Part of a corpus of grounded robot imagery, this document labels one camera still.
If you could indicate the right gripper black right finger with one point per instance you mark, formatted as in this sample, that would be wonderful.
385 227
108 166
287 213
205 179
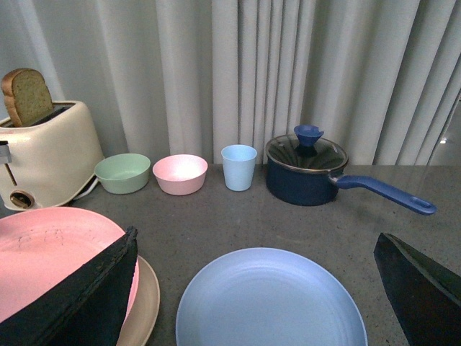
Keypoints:
424 295

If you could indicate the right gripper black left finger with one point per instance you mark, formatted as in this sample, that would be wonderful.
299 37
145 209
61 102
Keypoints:
87 308

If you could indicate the pink plate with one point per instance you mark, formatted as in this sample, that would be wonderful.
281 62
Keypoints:
40 248

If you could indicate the blue plate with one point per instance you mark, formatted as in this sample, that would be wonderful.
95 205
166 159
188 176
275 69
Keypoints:
265 296

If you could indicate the cream plate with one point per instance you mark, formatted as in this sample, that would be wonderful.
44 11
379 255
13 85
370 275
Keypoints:
141 320

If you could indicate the green bowl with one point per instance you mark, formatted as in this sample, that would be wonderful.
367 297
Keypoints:
123 173

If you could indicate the cream toaster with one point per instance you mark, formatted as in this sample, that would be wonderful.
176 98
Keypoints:
50 163

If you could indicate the pink bowl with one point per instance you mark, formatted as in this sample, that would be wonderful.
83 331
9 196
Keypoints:
181 174

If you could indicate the dark blue saucepan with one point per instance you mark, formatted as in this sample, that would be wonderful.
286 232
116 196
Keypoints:
312 188

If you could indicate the glass pot lid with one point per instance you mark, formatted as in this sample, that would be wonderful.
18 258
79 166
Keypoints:
306 150

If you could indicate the light blue cup right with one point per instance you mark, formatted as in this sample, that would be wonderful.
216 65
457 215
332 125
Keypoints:
238 166

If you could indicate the bread slice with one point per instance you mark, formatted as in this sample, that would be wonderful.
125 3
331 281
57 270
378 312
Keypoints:
26 96

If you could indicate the grey curtain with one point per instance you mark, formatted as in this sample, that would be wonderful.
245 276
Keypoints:
381 78

